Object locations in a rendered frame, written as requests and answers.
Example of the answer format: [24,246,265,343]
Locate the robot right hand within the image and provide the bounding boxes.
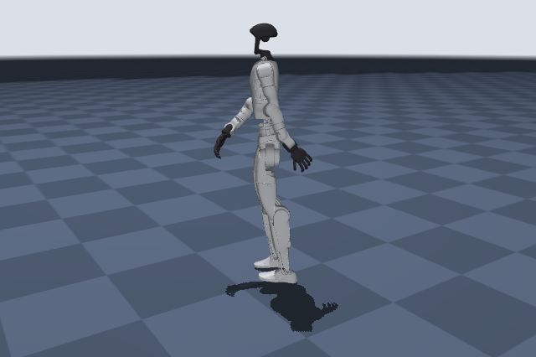
[214,124,233,158]

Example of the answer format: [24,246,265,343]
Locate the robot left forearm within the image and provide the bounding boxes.
[266,104,295,149]

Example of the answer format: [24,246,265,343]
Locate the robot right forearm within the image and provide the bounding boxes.
[224,104,252,136]

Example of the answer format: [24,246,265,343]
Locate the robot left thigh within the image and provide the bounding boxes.
[255,143,290,221]

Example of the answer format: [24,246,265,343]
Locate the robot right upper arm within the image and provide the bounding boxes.
[245,97,253,111]

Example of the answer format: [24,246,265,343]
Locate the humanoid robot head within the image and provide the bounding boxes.
[250,23,277,61]

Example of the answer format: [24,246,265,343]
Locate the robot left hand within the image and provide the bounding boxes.
[282,138,312,172]

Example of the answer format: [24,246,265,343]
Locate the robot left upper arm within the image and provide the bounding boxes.
[256,63,280,117]

